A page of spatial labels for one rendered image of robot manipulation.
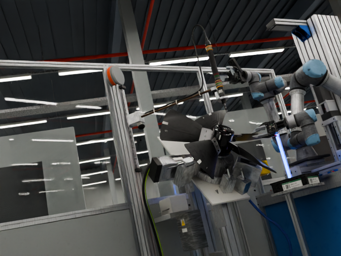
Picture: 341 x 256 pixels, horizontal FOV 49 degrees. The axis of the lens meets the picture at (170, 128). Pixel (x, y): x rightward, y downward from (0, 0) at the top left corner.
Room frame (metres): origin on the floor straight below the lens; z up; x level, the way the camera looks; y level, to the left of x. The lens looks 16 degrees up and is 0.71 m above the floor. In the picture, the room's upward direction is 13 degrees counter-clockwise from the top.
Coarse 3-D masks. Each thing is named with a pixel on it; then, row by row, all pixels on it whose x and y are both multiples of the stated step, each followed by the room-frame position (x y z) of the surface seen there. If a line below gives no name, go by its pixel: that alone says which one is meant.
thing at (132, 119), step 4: (136, 112) 2.36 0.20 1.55; (140, 112) 2.38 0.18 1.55; (128, 116) 2.38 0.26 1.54; (132, 116) 2.37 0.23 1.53; (136, 116) 2.36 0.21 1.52; (140, 116) 2.37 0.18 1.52; (128, 120) 2.39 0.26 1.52; (132, 120) 2.37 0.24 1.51; (136, 120) 2.36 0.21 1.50; (140, 120) 2.36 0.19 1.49; (144, 120) 2.41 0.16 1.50; (128, 124) 2.40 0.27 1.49; (132, 124) 2.40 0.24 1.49; (136, 124) 2.42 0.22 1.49
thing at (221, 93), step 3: (207, 39) 2.14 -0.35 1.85; (207, 42) 2.13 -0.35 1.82; (210, 42) 2.14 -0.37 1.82; (207, 45) 2.17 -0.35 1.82; (219, 87) 2.13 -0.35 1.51; (222, 87) 2.14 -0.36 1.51; (219, 90) 2.13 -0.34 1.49; (222, 90) 2.13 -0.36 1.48; (219, 93) 2.14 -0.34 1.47; (222, 93) 2.13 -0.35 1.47; (222, 96) 2.13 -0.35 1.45; (225, 99) 2.14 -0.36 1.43; (222, 102) 2.14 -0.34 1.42; (225, 102) 2.14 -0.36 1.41
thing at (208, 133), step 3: (201, 129) 2.08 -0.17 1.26; (204, 129) 2.09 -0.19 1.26; (207, 129) 2.09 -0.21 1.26; (201, 132) 2.09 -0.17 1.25; (204, 132) 2.09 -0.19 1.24; (207, 132) 2.09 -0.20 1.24; (210, 132) 2.09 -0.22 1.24; (201, 135) 2.09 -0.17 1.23; (207, 135) 2.09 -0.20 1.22; (210, 135) 2.09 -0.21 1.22; (201, 138) 2.09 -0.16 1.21; (204, 138) 2.09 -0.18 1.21; (207, 138) 2.09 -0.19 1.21; (210, 138) 2.09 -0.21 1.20
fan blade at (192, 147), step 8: (184, 144) 1.83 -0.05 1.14; (192, 144) 1.86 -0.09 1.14; (200, 144) 1.90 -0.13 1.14; (208, 144) 1.95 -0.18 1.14; (192, 152) 1.83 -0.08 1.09; (200, 152) 1.87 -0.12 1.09; (208, 152) 1.92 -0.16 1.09; (216, 152) 2.01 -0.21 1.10; (208, 160) 1.90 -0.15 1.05; (216, 160) 1.99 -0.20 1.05
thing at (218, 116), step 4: (212, 112) 2.34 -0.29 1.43; (216, 112) 2.32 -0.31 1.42; (220, 112) 2.30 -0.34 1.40; (224, 112) 2.28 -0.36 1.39; (204, 116) 2.34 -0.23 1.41; (208, 116) 2.32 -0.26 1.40; (212, 116) 2.29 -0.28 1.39; (216, 116) 2.27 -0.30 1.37; (220, 116) 2.25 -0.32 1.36; (224, 116) 2.23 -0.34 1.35; (196, 120) 2.34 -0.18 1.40; (200, 120) 2.32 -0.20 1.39; (204, 120) 2.30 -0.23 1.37; (208, 120) 2.28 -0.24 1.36; (212, 120) 2.25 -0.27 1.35; (216, 120) 2.23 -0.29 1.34; (220, 120) 2.20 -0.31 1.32; (200, 124) 2.29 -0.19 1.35; (204, 124) 2.27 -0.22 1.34; (208, 124) 2.25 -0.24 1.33; (212, 124) 2.22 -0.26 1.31; (216, 124) 2.19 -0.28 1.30; (220, 124) 2.17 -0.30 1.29; (208, 128) 2.22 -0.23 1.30; (212, 128) 2.20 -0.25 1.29
